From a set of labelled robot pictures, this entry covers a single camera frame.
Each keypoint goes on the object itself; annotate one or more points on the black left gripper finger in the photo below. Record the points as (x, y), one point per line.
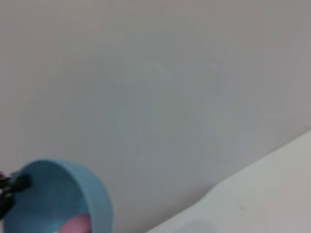
(23, 183)

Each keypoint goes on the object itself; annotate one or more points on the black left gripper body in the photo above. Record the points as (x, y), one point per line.
(6, 194)

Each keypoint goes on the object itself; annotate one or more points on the blue bowl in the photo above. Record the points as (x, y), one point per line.
(80, 184)

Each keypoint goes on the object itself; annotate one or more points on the pink peach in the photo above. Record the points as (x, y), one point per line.
(77, 225)

